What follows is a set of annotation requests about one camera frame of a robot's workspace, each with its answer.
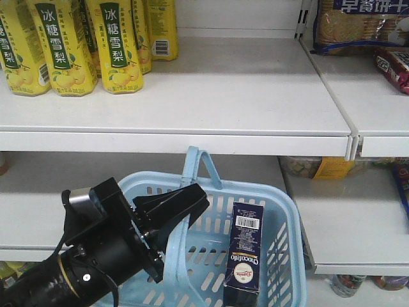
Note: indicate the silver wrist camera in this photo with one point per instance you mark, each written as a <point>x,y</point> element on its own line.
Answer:
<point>86,203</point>

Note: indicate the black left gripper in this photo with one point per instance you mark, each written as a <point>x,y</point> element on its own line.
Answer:
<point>112,243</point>

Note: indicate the dark blue cookie box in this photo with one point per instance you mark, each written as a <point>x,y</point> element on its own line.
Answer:
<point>241,281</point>

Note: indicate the white supermarket shelf unit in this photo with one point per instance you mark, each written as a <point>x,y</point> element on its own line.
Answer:
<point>243,89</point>

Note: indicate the light blue shopping basket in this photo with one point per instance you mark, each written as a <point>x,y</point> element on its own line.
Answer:
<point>196,256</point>

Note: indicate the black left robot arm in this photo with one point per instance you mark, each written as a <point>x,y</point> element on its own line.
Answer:
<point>61,280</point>

